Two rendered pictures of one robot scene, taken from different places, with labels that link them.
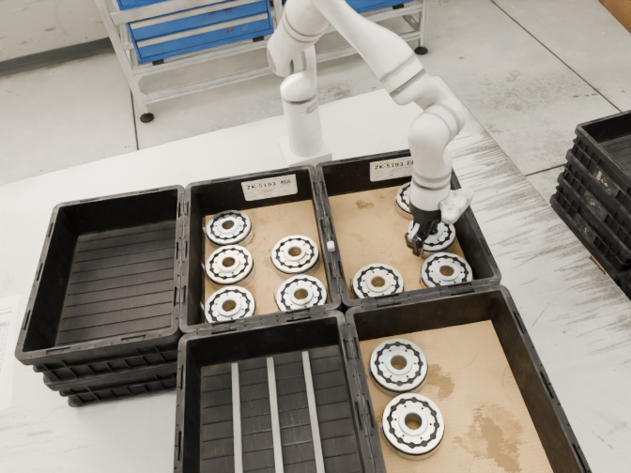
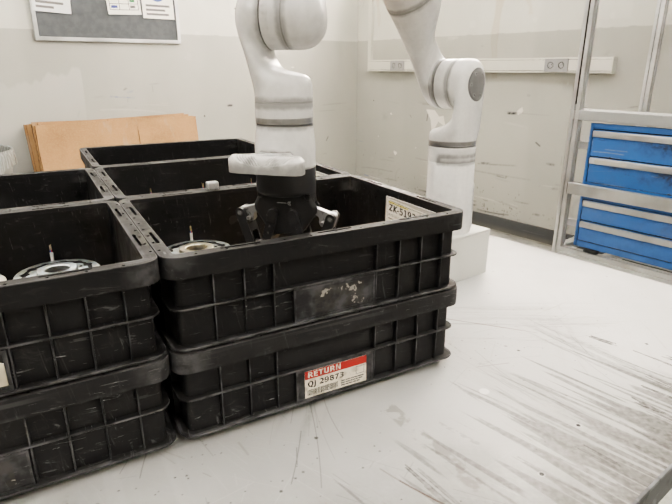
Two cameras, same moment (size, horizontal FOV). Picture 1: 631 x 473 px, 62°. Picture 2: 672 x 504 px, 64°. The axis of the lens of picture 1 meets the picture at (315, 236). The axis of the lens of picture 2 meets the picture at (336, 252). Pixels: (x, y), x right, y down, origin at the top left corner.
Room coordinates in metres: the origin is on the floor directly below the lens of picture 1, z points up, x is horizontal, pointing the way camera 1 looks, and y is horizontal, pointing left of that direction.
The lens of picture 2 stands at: (0.45, -0.86, 1.11)
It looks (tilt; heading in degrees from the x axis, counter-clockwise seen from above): 19 degrees down; 63
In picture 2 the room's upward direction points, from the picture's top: straight up
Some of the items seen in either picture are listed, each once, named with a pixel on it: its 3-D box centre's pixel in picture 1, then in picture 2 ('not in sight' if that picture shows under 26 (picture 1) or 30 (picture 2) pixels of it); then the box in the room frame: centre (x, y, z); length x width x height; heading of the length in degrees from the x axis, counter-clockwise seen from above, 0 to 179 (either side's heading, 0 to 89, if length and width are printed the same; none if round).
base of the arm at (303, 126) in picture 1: (302, 121); (449, 187); (1.15, -0.01, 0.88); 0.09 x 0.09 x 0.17; 20
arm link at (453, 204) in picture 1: (438, 189); (279, 142); (0.69, -0.24, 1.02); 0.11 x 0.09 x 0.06; 47
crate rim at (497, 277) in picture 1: (398, 219); (285, 213); (0.72, -0.18, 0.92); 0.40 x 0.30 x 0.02; 2
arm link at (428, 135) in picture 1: (431, 147); (275, 56); (0.70, -0.22, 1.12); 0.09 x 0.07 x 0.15; 135
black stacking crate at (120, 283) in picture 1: (119, 279); (181, 176); (0.70, 0.42, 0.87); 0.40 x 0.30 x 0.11; 2
